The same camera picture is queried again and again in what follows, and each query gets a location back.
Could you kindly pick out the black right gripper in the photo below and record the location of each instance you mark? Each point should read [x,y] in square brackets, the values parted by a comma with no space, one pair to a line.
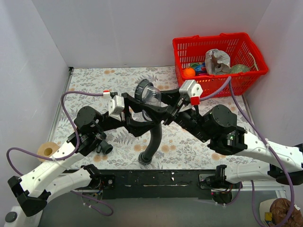
[172,110]

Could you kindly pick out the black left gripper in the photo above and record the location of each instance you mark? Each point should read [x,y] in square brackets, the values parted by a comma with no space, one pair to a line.
[126,109]

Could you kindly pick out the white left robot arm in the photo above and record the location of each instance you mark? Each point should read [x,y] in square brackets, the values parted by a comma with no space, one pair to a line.
[138,114]

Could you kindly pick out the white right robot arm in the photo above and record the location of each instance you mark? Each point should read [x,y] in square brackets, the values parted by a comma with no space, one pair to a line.
[219,127]

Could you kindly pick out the orange fruit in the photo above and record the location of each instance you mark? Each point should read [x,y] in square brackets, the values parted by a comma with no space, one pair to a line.
[189,73]

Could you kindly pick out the grey tee pipe fitting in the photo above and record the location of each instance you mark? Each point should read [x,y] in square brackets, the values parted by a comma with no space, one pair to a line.
[104,147]

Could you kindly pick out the colourful snack packet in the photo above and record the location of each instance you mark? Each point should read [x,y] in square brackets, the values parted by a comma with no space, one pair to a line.
[199,68]

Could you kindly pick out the floral table mat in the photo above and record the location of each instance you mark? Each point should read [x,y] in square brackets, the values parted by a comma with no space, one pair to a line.
[178,148]

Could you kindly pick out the red plastic basket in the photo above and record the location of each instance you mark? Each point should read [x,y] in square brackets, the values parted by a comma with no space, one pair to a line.
[236,45]

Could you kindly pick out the crumpled grey paper bag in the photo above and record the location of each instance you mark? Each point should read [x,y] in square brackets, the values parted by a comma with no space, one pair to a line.
[217,62]

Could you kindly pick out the green netted melon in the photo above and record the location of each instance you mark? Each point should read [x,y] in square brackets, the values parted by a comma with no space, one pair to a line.
[240,68]

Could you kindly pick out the beige tape roll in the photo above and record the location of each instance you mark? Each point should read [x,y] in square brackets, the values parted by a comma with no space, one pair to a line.
[47,149]

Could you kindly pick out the brown item in white cup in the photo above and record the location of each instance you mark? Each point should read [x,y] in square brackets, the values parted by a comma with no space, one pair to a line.
[273,211]

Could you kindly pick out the white grey button device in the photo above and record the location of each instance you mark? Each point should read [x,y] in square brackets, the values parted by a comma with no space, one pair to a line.
[17,218]

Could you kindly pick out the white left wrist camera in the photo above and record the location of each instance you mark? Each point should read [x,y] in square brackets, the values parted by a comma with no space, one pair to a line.
[116,104]

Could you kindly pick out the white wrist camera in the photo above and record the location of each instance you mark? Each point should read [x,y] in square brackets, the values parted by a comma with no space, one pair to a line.
[190,93]
[116,104]

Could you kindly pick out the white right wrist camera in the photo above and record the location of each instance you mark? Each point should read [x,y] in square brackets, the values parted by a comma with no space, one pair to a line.
[190,93]

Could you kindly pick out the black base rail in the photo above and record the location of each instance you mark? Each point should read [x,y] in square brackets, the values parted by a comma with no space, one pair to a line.
[126,184]

